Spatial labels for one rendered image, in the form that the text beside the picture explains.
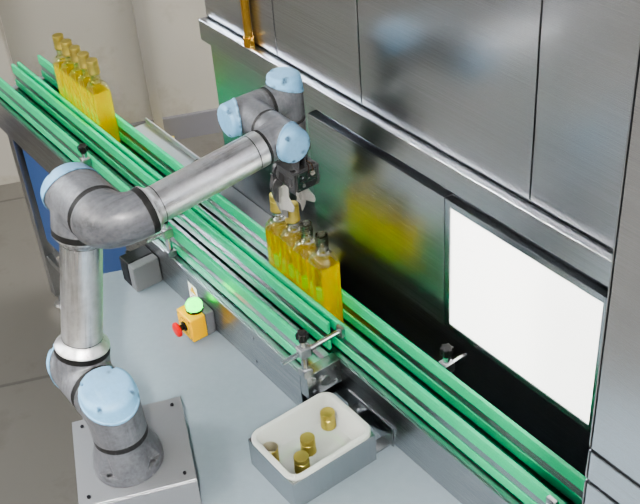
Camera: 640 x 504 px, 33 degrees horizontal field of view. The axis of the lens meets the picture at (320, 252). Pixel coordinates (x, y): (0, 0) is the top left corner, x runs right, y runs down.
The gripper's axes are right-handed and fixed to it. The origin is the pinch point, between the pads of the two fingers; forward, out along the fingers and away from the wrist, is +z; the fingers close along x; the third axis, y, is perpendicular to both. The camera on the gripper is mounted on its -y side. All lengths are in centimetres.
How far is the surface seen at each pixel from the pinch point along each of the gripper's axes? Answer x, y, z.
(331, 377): -9.2, 23.5, 30.9
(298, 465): -29, 36, 35
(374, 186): 11.7, 16.1, -8.3
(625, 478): -24, 113, -23
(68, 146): -12, -99, 22
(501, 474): -5, 73, 25
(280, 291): -6.4, 1.2, 20.6
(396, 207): 11.6, 23.5, -6.4
